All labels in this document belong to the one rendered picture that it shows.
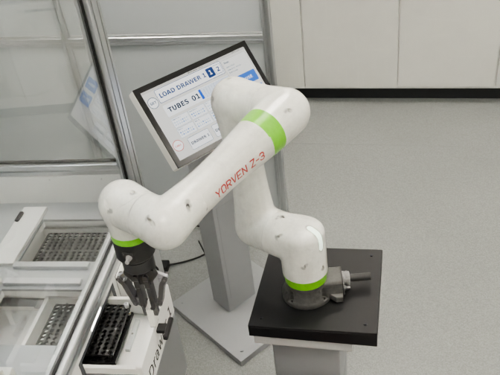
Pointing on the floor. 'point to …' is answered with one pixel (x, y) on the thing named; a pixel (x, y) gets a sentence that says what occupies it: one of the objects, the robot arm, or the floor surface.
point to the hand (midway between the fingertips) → (152, 313)
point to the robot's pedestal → (307, 356)
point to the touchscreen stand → (224, 285)
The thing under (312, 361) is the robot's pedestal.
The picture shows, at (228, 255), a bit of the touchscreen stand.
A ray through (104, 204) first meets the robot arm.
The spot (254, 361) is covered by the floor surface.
